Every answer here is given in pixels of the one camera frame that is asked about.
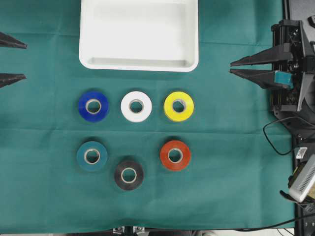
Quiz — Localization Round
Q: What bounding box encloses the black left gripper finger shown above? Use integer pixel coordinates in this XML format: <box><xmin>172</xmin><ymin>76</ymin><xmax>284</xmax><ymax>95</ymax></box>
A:
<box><xmin>0</xmin><ymin>73</ymin><xmax>26</xmax><ymax>88</ymax></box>
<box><xmin>0</xmin><ymin>32</ymin><xmax>27</xmax><ymax>49</ymax></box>

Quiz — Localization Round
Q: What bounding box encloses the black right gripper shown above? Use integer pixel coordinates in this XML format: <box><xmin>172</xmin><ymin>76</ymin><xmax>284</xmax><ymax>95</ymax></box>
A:
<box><xmin>229</xmin><ymin>20</ymin><xmax>315</xmax><ymax>116</ymax></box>

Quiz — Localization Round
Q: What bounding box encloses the yellow tape roll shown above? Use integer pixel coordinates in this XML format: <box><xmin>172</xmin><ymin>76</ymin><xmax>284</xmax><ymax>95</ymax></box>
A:
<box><xmin>163</xmin><ymin>91</ymin><xmax>194</xmax><ymax>122</ymax></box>

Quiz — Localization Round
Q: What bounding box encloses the teal tape roll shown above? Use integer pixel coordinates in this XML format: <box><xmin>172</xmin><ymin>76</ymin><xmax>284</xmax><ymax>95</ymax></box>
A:
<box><xmin>76</xmin><ymin>141</ymin><xmax>108</xmax><ymax>172</ymax></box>

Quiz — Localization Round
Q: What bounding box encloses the red tape roll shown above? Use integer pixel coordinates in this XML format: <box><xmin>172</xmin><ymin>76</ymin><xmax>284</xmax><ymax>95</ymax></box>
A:
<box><xmin>159</xmin><ymin>140</ymin><xmax>191</xmax><ymax>172</ymax></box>

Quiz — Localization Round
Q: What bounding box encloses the white tape roll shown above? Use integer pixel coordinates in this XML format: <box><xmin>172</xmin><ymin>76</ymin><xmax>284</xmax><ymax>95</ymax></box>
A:
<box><xmin>121</xmin><ymin>91</ymin><xmax>152</xmax><ymax>123</ymax></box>

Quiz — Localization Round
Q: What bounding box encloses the blue tape roll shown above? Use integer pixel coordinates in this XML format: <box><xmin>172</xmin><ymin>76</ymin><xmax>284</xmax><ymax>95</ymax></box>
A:
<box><xmin>78</xmin><ymin>91</ymin><xmax>109</xmax><ymax>122</ymax></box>

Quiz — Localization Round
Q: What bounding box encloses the black tape roll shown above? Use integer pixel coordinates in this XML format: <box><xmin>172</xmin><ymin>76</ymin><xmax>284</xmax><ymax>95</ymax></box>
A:
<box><xmin>114</xmin><ymin>160</ymin><xmax>144</xmax><ymax>191</ymax></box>

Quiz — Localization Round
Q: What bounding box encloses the green table cloth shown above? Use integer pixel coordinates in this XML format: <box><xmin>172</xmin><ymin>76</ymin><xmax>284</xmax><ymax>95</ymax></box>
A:
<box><xmin>0</xmin><ymin>0</ymin><xmax>294</xmax><ymax>233</ymax></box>

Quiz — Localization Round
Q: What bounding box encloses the white plastic tray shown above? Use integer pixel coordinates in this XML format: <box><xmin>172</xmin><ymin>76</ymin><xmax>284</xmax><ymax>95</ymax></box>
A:
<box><xmin>79</xmin><ymin>0</ymin><xmax>199</xmax><ymax>72</ymax></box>

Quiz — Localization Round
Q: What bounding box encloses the white perforated box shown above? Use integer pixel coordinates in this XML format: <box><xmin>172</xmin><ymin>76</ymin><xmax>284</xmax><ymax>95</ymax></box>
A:
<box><xmin>289</xmin><ymin>154</ymin><xmax>315</xmax><ymax>203</ymax></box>

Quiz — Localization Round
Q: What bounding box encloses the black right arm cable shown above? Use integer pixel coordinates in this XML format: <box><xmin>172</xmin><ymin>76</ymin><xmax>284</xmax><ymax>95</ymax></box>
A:
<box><xmin>262</xmin><ymin>116</ymin><xmax>299</xmax><ymax>156</ymax></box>

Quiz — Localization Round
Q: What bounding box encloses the black floor cable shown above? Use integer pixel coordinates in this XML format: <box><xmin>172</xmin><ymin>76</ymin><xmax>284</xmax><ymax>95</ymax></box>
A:
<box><xmin>236</xmin><ymin>213</ymin><xmax>315</xmax><ymax>232</ymax></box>

